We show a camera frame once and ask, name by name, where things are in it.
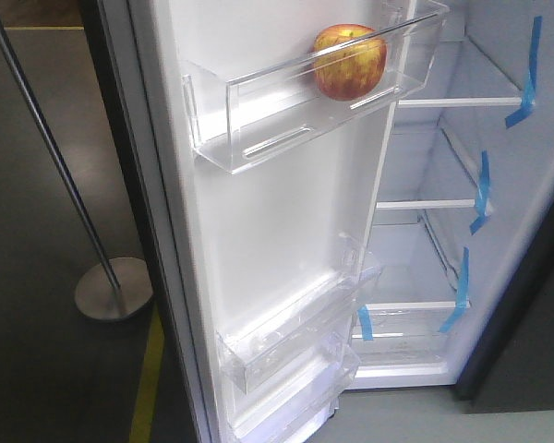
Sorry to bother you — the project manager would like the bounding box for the lower clear door bin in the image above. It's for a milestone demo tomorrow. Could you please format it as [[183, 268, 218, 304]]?
[[227, 332, 359, 442]]

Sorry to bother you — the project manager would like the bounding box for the red yellow apple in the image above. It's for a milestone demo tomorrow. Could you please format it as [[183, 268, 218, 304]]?
[[312, 24, 387, 102]]

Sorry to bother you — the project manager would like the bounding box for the middle clear door bin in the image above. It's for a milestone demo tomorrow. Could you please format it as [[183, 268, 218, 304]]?
[[216, 233, 381, 394]]

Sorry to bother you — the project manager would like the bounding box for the upper clear door bin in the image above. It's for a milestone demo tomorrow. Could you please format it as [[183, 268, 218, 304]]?
[[182, 1, 449, 174]]

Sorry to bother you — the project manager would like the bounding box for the blue tape strip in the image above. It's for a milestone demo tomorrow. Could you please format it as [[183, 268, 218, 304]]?
[[439, 247, 470, 334], [469, 150, 490, 235], [357, 305, 374, 341], [504, 16, 543, 128]]

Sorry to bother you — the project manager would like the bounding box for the grey fridge body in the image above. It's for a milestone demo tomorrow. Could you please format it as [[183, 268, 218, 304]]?
[[351, 1, 554, 413]]

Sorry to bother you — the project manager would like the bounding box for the fridge door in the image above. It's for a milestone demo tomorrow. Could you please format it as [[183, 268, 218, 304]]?
[[79, 1, 397, 442]]

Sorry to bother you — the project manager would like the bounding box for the clear door bin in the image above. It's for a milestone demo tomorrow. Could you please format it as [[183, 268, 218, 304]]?
[[216, 233, 381, 394], [182, 1, 449, 174], [227, 332, 359, 442]]

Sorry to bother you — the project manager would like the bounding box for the matte silver stanchion post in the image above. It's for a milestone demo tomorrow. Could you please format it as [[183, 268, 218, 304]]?
[[0, 18, 153, 322]]

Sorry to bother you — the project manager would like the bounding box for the clear crisper drawer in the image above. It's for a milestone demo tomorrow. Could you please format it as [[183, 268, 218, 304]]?
[[351, 305, 452, 365]]

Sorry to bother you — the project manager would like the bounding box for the glass fridge shelf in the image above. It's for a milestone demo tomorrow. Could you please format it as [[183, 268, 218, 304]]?
[[377, 129, 479, 211], [398, 40, 523, 110], [362, 209, 463, 307]]

